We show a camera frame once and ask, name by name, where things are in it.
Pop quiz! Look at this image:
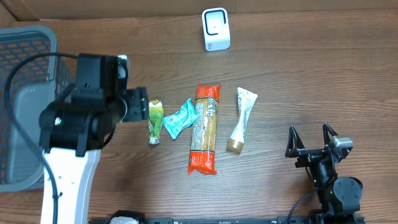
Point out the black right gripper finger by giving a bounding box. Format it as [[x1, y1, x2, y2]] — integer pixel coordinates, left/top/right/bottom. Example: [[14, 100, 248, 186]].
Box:
[[323, 123, 338, 146], [285, 126, 305, 157]]

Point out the green snack packet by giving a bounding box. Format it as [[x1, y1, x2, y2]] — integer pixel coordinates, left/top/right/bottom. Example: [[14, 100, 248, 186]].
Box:
[[148, 100, 164, 145]]

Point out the light blue snack packet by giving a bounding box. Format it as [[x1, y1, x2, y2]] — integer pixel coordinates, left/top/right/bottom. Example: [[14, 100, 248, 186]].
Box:
[[164, 98, 200, 140]]

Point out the white tube with tan cap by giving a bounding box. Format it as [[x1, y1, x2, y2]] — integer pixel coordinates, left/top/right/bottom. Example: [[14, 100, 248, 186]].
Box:
[[227, 87, 258, 154]]

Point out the orange spaghetti pasta packet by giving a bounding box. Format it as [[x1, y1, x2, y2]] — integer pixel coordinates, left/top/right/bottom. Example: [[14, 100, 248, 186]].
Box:
[[188, 83, 221, 175]]

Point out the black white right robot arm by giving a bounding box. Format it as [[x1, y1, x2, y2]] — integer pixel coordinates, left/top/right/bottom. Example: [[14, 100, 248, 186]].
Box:
[[285, 123, 363, 217]]

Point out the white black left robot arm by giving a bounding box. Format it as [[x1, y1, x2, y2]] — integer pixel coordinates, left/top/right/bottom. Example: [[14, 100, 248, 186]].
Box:
[[39, 54, 149, 223]]

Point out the white barcode scanner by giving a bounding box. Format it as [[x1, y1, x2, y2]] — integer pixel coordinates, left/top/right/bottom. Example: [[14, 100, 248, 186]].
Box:
[[201, 7, 231, 52]]

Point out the dark grey plastic basket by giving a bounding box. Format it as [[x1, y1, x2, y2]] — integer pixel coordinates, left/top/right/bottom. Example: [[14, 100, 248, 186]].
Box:
[[1, 26, 74, 192]]

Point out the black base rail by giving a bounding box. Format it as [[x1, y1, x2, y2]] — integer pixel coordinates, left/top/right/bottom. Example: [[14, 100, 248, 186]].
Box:
[[88, 210, 315, 224]]

